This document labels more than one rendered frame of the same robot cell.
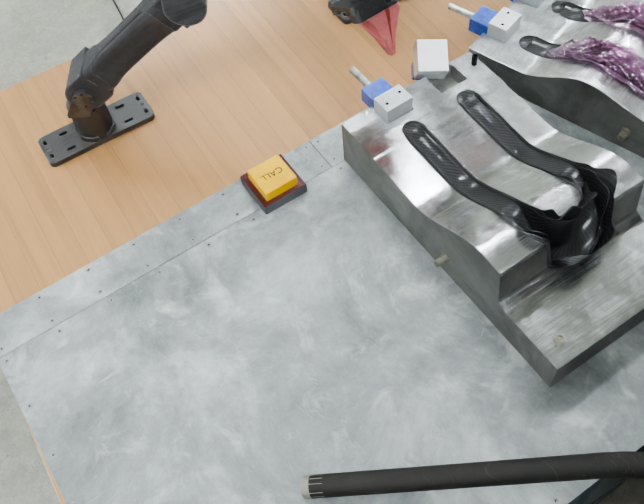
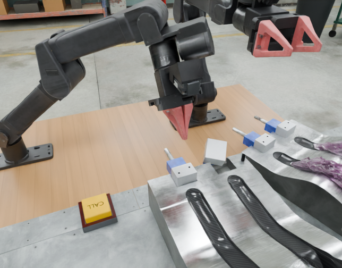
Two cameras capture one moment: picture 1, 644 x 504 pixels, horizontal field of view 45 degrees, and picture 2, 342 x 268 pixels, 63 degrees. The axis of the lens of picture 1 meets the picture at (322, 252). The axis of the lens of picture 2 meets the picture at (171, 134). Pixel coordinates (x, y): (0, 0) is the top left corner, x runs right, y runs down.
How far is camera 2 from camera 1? 0.62 m
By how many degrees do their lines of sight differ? 21
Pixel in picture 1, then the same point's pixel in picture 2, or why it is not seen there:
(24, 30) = not seen: hidden behind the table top
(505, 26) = (265, 143)
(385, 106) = (177, 174)
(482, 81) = (246, 172)
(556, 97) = (296, 192)
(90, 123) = (8, 152)
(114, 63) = (20, 117)
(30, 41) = not seen: hidden behind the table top
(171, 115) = (62, 158)
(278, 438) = not seen: outside the picture
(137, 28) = (32, 97)
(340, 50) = (168, 142)
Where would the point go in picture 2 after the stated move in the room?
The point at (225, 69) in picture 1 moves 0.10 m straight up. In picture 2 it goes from (103, 140) to (99, 115)
